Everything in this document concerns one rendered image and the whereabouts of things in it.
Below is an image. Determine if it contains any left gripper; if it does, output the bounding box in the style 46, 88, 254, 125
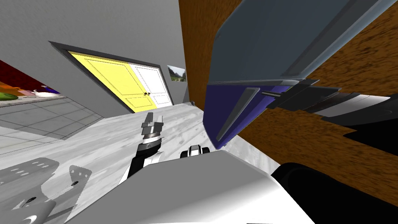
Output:
141, 112, 164, 138

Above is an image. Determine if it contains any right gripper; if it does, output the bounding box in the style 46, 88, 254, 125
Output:
266, 79, 353, 113

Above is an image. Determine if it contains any thin grey door handle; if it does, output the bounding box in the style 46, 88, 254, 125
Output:
260, 90, 283, 98

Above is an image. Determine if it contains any white door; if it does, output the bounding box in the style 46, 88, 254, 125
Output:
127, 63, 173, 109

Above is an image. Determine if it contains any yellow door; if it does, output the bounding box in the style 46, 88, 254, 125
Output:
68, 51, 157, 114

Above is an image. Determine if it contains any blue-grey and purple door leaf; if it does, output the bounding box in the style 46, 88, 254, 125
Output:
202, 0, 398, 151

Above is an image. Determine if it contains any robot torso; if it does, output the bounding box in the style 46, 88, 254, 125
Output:
66, 144, 315, 224

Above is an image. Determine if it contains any grey counter with dishes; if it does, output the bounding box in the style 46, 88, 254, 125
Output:
0, 59, 62, 108

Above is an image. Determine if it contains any landscape picture on wall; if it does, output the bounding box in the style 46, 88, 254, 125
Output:
167, 65, 187, 83

